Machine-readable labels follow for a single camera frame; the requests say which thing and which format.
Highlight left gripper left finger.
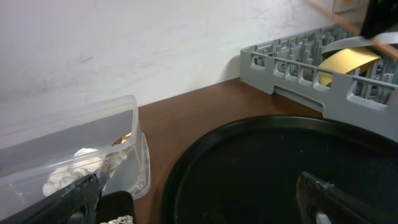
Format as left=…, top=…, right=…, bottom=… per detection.
left=1, top=174, right=101, bottom=224

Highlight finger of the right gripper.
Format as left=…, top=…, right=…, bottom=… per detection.
left=360, top=0, right=397, bottom=39

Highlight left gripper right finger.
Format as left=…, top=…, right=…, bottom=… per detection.
left=296, top=172, right=397, bottom=224

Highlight wooden chopstick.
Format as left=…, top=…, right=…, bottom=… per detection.
left=304, top=0, right=397, bottom=59

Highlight white tissue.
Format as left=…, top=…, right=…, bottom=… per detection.
left=42, top=152, right=127, bottom=196

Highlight food scraps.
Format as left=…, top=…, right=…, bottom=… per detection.
left=99, top=215, right=134, bottom=224

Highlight yellow bowl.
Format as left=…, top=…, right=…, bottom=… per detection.
left=319, top=47, right=381, bottom=74

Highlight gold snack wrapper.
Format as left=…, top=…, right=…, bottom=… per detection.
left=102, top=132, right=134, bottom=175

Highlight grey plate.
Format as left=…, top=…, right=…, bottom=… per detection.
left=322, top=32, right=397, bottom=55

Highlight grey dishwasher rack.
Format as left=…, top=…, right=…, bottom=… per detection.
left=240, top=25, right=397, bottom=141

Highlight black rectangular tray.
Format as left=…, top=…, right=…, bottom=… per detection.
left=95, top=191, right=136, bottom=224

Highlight clear plastic bin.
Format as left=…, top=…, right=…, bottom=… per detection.
left=1, top=95, right=151, bottom=218

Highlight round black tray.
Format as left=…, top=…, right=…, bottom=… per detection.
left=160, top=116, right=397, bottom=223

